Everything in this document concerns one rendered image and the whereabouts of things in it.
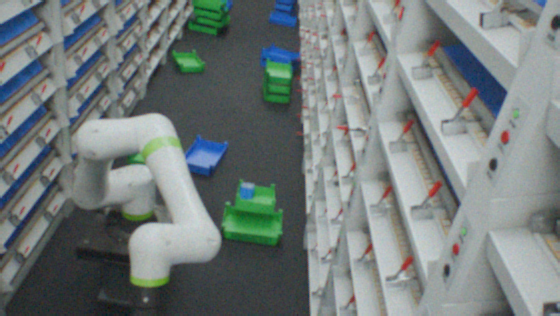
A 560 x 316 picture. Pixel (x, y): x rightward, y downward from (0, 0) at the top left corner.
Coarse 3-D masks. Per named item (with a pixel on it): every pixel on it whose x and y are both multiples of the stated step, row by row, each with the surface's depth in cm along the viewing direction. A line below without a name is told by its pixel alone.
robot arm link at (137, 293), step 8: (136, 288) 120; (144, 288) 120; (152, 288) 120; (160, 288) 121; (136, 296) 120; (144, 296) 120; (152, 296) 120; (160, 296) 122; (136, 304) 121; (144, 304) 120; (152, 304) 121; (160, 304) 122
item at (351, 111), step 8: (344, 80) 206; (352, 80) 206; (360, 80) 205; (344, 88) 207; (344, 96) 200; (344, 104) 199; (352, 104) 193; (352, 112) 187; (360, 112) 186; (352, 120) 182; (352, 128) 177; (352, 136) 172; (352, 144) 175; (360, 144) 166; (360, 152) 154
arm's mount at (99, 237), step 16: (160, 208) 209; (96, 224) 196; (80, 240) 188; (96, 240) 188; (112, 240) 189; (128, 240) 190; (80, 256) 187; (96, 256) 186; (112, 256) 185; (128, 256) 185
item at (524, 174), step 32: (544, 64) 60; (512, 96) 67; (544, 96) 59; (544, 128) 60; (480, 160) 73; (512, 160) 64; (544, 160) 63; (480, 192) 72; (512, 192) 65; (544, 192) 65; (480, 224) 70; (480, 256) 71; (448, 288) 78; (480, 288) 74
